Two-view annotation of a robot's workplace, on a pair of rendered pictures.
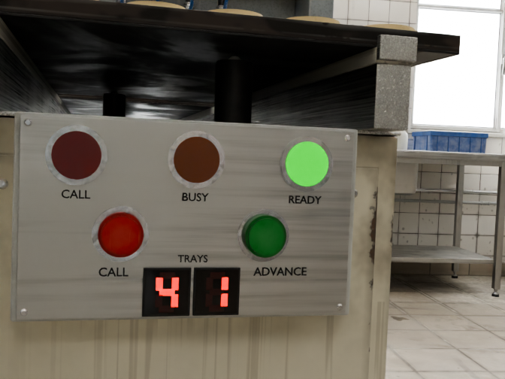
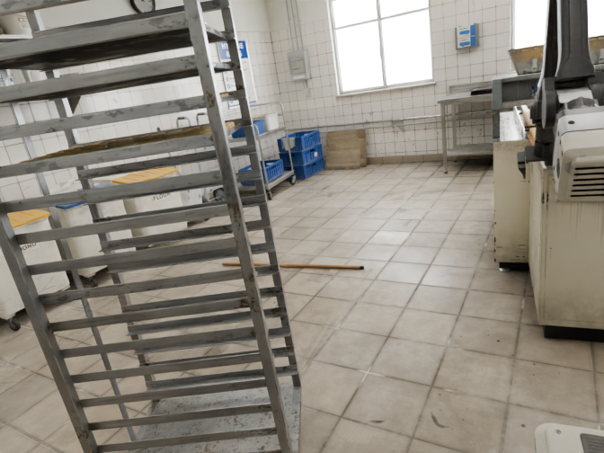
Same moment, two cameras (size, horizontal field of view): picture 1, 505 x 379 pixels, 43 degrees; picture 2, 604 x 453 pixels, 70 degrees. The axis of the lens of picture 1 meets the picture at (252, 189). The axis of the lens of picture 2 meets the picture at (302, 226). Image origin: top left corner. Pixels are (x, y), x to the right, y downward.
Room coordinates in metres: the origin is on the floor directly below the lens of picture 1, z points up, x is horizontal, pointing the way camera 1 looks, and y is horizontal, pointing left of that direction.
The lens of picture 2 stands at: (-1.54, -0.08, 1.33)
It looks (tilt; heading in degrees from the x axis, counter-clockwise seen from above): 19 degrees down; 39
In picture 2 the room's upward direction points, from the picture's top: 9 degrees counter-clockwise
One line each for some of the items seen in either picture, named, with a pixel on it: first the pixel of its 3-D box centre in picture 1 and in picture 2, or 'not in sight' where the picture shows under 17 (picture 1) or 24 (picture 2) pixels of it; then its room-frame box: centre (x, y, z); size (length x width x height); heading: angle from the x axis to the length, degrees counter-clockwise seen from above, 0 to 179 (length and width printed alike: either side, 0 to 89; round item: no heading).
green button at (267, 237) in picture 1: (264, 235); not in sight; (0.46, -0.01, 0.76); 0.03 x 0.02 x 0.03; 104
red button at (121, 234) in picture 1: (120, 234); not in sight; (0.43, 0.09, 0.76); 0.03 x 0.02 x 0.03; 104
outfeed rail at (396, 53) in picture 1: (195, 127); not in sight; (1.45, 0.13, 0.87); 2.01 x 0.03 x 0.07; 14
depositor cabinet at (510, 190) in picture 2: not in sight; (549, 181); (1.77, 0.36, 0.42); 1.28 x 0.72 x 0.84; 14
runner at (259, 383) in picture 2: not in sight; (174, 390); (-0.98, 0.97, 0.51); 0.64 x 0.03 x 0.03; 125
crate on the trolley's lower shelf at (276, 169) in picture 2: not in sight; (262, 172); (2.56, 3.79, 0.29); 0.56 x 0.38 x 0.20; 15
